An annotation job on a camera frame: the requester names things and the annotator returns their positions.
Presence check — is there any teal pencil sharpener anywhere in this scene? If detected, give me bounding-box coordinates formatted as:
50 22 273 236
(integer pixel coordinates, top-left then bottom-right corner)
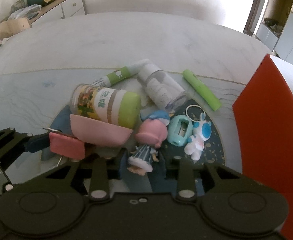
167 114 193 147

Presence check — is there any wooden side cabinet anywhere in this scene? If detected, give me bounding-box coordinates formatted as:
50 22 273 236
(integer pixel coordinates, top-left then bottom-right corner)
29 0 87 28

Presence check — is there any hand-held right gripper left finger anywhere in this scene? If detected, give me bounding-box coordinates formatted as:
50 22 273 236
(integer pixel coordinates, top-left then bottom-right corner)
43 152 129 201

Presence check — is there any white wall cabinet unit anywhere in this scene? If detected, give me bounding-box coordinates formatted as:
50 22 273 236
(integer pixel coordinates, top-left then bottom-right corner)
255 0 293 58

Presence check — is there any green marker pen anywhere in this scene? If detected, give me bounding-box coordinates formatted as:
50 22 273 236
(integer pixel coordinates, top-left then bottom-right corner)
182 69 222 111

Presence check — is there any pink bowl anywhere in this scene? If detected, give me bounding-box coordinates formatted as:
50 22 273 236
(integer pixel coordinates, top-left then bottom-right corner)
70 114 134 147

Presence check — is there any doll with pink hair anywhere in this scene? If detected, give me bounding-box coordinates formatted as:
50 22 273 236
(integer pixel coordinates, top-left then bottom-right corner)
127 109 173 175

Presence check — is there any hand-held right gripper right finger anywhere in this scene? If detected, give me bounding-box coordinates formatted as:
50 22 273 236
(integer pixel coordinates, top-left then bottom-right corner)
164 156 252 201

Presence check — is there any clear bottle with silver cap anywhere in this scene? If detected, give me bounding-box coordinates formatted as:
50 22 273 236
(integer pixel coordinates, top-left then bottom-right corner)
137 64 188 112

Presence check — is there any clear jar with green lid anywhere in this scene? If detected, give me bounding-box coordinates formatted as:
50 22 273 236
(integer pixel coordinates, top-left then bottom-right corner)
71 83 141 128

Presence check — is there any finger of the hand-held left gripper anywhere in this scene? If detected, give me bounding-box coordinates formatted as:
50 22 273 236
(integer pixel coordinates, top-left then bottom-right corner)
0 127 51 166
0 164 14 193

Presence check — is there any pink rectangular block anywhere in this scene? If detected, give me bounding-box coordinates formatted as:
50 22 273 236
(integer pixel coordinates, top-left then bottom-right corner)
49 132 85 160

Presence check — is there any dark door frame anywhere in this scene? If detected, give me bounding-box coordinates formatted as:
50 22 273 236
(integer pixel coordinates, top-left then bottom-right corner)
243 0 261 37

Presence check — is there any white tube with green label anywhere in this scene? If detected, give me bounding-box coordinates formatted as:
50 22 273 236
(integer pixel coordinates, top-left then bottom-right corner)
91 59 150 87

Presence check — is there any round dark speckled mat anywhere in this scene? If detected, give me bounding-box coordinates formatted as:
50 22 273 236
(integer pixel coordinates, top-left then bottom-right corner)
41 104 227 195

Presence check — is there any brown cardboard box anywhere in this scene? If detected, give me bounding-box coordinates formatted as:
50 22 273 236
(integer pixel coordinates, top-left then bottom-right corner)
0 17 32 40

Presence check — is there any white and blue rabbit keychain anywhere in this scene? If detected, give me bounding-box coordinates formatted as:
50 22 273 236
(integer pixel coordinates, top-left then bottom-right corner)
184 104 213 161

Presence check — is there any red and white box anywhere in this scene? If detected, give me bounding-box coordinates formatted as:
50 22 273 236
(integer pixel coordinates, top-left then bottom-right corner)
232 53 293 240

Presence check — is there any clear plastic bag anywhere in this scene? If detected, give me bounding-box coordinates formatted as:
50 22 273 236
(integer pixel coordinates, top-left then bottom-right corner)
8 4 42 21

